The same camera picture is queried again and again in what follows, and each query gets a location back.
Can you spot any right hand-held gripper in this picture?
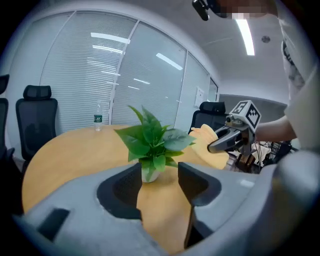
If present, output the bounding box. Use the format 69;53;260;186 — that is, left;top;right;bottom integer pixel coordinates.
206;99;262;156

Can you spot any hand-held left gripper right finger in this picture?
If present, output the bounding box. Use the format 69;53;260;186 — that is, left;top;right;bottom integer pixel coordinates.
177;161;267;249

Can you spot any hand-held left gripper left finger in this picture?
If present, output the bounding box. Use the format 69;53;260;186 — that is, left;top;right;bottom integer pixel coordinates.
23;161;169;256

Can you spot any orange wiping cloth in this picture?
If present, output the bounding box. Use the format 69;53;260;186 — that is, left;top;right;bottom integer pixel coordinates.
188;123;231;171

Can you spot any green potted plant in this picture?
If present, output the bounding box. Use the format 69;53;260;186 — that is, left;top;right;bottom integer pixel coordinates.
113;104;197;183

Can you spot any person's right forearm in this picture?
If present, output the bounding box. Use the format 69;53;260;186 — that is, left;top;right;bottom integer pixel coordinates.
254;116;298;143

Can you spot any black mesh office chair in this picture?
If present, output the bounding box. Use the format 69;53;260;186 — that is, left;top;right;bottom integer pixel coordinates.
187;101;227;133
15;84;59;161

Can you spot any person's white shirt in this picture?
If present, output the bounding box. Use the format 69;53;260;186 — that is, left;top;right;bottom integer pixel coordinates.
274;0;320;151

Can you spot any clear plastic water bottle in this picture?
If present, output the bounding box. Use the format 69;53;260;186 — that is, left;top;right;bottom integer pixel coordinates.
93;100;103;132

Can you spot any long ceiling light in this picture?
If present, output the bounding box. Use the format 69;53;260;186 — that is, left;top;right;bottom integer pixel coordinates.
234;18;256;56

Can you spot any white wall notice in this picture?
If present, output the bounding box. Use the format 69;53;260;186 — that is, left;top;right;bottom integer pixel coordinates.
194;86;205;108

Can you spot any black head-mounted camera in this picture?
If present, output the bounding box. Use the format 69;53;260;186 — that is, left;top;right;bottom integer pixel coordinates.
191;0;226;21

